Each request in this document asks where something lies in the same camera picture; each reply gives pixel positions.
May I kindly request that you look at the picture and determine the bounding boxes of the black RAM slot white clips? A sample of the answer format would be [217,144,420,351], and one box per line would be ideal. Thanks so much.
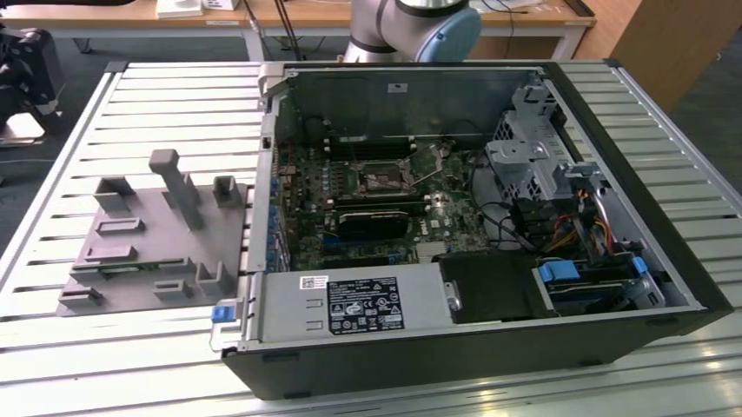
[329,132,483,147]
[331,143,419,160]

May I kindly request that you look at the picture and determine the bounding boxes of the CPU socket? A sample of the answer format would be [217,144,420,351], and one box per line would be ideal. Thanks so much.
[355,159,417,195]

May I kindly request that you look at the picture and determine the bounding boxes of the grey plastic parts rack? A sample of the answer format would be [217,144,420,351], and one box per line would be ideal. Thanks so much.
[53,149,257,316]

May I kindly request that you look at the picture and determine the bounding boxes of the green RAM stick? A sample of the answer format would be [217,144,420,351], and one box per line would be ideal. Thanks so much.
[100,262,188,277]

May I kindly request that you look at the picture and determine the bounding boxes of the black graphics card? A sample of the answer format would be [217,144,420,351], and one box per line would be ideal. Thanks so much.
[336,210,411,241]

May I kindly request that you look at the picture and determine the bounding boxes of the grey power supply unit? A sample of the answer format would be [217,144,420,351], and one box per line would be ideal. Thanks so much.
[252,265,456,345]

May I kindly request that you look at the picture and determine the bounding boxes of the metal socket cover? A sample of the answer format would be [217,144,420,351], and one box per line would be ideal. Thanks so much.
[407,138,460,183]

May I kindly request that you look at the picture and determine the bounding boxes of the black printed label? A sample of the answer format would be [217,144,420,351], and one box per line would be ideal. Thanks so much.
[325,275,405,336]

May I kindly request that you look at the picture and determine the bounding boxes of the green motherboard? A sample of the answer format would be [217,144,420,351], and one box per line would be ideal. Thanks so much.
[270,137,495,270]

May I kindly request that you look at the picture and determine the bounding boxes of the grey metal drive cage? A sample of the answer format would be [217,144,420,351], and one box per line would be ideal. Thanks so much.
[484,83,581,202]

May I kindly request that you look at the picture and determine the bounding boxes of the black plastic shroud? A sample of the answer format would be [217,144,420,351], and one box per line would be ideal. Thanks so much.
[437,250,559,325]

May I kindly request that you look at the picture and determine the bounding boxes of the black open PC case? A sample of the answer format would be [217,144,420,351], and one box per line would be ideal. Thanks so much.
[221,60,735,401]

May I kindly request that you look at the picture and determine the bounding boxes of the hard disk in blue carrier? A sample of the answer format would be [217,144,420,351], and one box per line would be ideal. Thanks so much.
[533,256,632,316]

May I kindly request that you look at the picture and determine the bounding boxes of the wooden cabinet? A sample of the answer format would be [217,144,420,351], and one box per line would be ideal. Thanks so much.
[605,0,742,115]

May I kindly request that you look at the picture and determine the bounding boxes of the black corrugated cable hose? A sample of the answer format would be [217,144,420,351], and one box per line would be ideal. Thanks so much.
[0,0,141,8]

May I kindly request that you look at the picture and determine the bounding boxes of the grey case handle latch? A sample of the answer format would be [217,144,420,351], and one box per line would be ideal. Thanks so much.
[256,62,292,115]

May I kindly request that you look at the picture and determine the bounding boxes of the thin dark hanging cables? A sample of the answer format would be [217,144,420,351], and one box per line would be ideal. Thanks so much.
[242,0,327,60]

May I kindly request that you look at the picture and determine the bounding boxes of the thin wire locking lever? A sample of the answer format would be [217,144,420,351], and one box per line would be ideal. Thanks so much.
[411,165,447,185]

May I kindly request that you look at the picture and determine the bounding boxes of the black wire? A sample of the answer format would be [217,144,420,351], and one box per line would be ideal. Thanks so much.
[472,200,541,254]

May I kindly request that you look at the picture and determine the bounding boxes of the grey plastic bracket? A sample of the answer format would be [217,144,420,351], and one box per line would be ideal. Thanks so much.
[553,162,604,206]

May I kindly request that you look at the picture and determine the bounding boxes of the yellow red wire bundle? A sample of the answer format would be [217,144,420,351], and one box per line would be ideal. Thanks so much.
[552,215,616,254]

